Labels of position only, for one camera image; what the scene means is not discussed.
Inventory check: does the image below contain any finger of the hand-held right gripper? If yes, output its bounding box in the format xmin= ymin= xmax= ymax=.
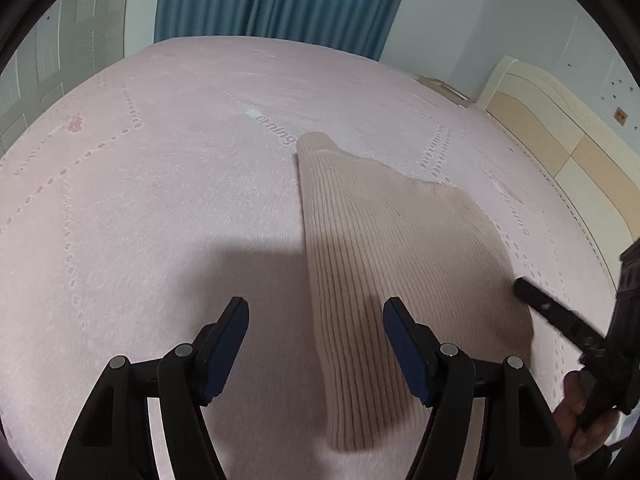
xmin=514 ymin=276 xmax=610 ymax=358

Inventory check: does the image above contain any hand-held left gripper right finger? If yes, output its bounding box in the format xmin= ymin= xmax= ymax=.
xmin=383 ymin=297 xmax=576 ymax=480

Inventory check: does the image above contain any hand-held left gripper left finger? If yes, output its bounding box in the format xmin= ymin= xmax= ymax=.
xmin=55 ymin=297 xmax=250 ymax=480

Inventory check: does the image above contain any beige knit sweater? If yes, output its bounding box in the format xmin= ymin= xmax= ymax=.
xmin=296 ymin=132 xmax=536 ymax=454

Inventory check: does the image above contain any person's right hand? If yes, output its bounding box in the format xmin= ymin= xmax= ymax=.
xmin=552 ymin=370 xmax=626 ymax=465

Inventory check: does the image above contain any cream wooden headboard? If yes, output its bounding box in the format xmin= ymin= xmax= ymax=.
xmin=475 ymin=55 xmax=640 ymax=291

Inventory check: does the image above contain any pink patterned bed sheet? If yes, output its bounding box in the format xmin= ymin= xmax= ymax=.
xmin=0 ymin=35 xmax=626 ymax=480

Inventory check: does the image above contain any white wardrobe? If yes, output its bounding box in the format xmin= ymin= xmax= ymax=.
xmin=0 ymin=0 xmax=132 ymax=161

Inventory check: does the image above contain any blue curtain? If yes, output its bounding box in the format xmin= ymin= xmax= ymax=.
xmin=154 ymin=0 xmax=417 ymax=61

